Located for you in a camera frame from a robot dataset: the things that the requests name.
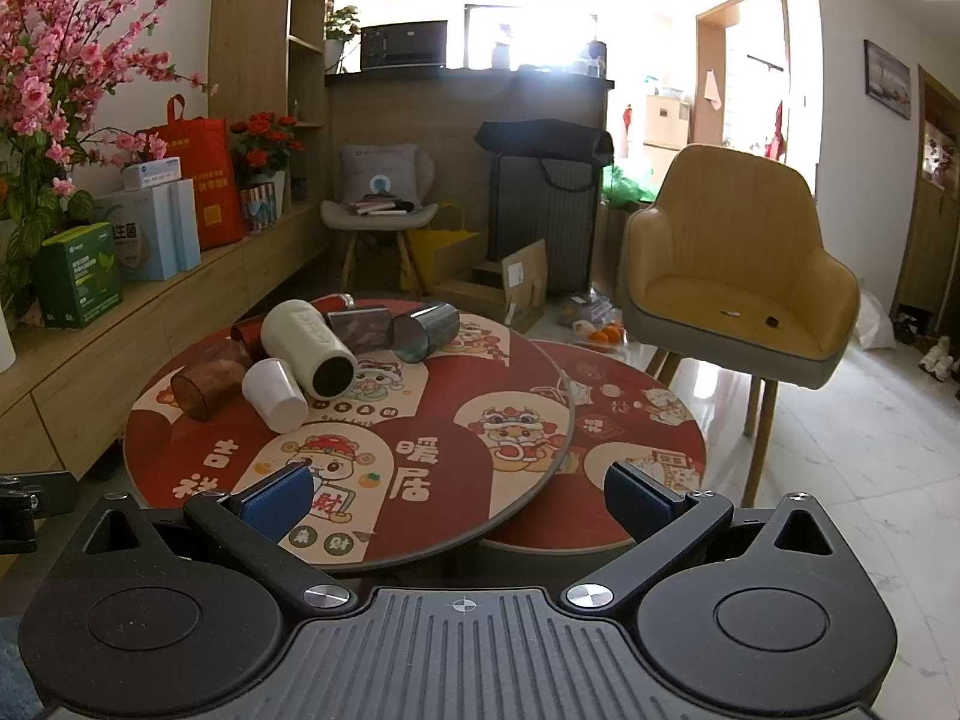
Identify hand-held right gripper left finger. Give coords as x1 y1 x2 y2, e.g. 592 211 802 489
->
81 463 359 620

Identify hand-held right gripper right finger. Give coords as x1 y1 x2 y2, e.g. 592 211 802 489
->
564 463 837 616

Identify small white cup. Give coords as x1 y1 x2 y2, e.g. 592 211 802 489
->
241 358 310 434

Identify brown translucent cup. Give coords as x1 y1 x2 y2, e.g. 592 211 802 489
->
170 341 254 422

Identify cream tumbler cup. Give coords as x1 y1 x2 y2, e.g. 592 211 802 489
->
260 299 359 400

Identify dark red translucent cup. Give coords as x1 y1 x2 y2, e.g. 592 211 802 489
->
229 317 265 362

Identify grey-brown translucent cup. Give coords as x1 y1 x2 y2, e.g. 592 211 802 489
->
327 304 395 353

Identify blue-grey translucent cup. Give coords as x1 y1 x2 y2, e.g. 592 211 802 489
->
389 301 461 363

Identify small round red printed table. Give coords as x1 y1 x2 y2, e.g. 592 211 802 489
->
478 339 710 554

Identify bag of oranges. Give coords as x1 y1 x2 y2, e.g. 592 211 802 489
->
571 319 625 350

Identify large round red printed table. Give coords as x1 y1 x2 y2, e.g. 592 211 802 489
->
122 298 577 580

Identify low wooden cabinet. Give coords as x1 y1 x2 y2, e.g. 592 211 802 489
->
0 198 332 482

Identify green box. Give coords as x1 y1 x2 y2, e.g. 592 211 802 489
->
33 223 125 330

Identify open cardboard box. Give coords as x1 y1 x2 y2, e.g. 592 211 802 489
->
433 238 554 329

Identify yellow armchair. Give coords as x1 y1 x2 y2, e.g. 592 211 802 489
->
621 143 862 509

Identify patterned gift box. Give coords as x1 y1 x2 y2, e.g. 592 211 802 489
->
238 183 278 235

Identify white plastic bag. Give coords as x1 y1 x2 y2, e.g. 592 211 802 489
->
853 287 898 351

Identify yellow paper bag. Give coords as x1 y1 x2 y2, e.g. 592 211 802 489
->
408 202 489 295

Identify green plastic bag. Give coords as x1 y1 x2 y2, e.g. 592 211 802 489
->
602 163 665 209

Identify orange tote bag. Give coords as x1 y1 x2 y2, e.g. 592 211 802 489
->
135 94 249 251

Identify white shoes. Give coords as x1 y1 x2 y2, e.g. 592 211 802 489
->
918 333 960 381

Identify white shell chair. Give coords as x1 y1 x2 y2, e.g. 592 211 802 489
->
320 142 440 295

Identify grey printed cushion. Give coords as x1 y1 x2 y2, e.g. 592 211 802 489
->
338 144 421 205

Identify blue and white tissue box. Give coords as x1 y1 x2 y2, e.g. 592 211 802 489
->
121 157 184 192

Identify red rose plant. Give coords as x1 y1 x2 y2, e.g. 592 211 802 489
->
228 112 306 188

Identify black bag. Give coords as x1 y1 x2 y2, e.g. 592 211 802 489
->
474 119 615 166

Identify stacked cardboard boxes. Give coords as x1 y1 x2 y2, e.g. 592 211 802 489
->
643 93 692 173

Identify wooden door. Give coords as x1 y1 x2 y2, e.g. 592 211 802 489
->
895 66 960 332

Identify wooden bar counter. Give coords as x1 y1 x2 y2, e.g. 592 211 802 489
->
324 66 617 293

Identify wooden shelf unit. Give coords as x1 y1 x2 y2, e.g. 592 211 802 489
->
208 0 340 203

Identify black microwave oven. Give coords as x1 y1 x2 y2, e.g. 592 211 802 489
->
359 19 449 73

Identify green potted plant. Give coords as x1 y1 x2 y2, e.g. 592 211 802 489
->
323 5 363 75

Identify pink blossom branches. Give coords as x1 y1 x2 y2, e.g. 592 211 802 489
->
0 0 220 320

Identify framed wall picture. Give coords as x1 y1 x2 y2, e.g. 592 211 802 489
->
863 39 913 120

